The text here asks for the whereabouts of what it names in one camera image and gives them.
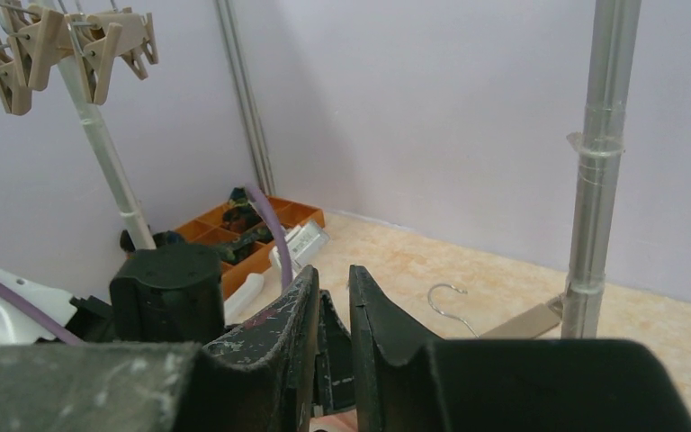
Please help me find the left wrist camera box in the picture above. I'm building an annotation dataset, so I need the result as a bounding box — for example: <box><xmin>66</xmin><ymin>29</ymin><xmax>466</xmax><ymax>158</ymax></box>
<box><xmin>270</xmin><ymin>219</ymin><xmax>330</xmax><ymax>276</ymax></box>

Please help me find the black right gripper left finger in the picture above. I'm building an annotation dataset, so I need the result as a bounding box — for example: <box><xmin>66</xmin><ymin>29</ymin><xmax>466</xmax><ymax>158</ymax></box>
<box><xmin>0</xmin><ymin>266</ymin><xmax>319</xmax><ymax>431</ymax></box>

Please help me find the green patterned tie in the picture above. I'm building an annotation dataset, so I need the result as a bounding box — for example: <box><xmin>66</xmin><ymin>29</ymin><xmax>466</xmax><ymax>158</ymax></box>
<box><xmin>211</xmin><ymin>226</ymin><xmax>274</xmax><ymax>265</ymax></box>

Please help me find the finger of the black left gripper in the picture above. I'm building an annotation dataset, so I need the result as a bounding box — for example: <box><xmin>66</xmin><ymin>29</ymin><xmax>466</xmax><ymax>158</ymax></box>
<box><xmin>312</xmin><ymin>290</ymin><xmax>356</xmax><ymax>418</ymax></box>

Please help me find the beige clip hanger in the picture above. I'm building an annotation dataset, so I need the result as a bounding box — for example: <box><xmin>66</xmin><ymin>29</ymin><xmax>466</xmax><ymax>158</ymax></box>
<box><xmin>426</xmin><ymin>283</ymin><xmax>564</xmax><ymax>341</ymax></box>
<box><xmin>65</xmin><ymin>7</ymin><xmax>159</xmax><ymax>105</ymax></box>
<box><xmin>0</xmin><ymin>1</ymin><xmax>74</xmax><ymax>91</ymax></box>
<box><xmin>0</xmin><ymin>38</ymin><xmax>32</xmax><ymax>116</ymax></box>

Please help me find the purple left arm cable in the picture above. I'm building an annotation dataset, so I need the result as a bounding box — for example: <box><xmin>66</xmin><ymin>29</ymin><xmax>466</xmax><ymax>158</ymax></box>
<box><xmin>0</xmin><ymin>183</ymin><xmax>296</xmax><ymax>347</ymax></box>

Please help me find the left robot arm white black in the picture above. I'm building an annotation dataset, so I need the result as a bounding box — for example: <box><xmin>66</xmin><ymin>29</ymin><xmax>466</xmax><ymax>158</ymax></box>
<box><xmin>0</xmin><ymin>244</ymin><xmax>362</xmax><ymax>431</ymax></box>

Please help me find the white metal clothes rack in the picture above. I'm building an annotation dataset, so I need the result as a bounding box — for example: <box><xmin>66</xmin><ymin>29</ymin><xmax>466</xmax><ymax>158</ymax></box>
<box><xmin>35</xmin><ymin>0</ymin><xmax>643</xmax><ymax>341</ymax></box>

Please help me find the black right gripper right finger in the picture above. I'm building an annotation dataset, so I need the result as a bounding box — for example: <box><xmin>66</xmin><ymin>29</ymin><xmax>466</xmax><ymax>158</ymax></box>
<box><xmin>348</xmin><ymin>265</ymin><xmax>691</xmax><ymax>431</ymax></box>

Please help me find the orange wooden divider tray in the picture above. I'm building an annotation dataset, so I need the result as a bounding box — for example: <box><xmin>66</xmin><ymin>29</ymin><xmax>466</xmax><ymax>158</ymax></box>
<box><xmin>175</xmin><ymin>196</ymin><xmax>326</xmax><ymax>299</ymax></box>

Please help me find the green patterned rolled cloth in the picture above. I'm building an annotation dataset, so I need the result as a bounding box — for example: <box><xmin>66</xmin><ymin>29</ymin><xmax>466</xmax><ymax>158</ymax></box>
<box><xmin>227</xmin><ymin>187</ymin><xmax>256</xmax><ymax>212</ymax></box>

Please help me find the black rolled cloth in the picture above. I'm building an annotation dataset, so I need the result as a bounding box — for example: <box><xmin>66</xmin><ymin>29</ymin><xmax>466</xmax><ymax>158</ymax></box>
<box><xmin>119</xmin><ymin>229</ymin><xmax>187</xmax><ymax>255</ymax></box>

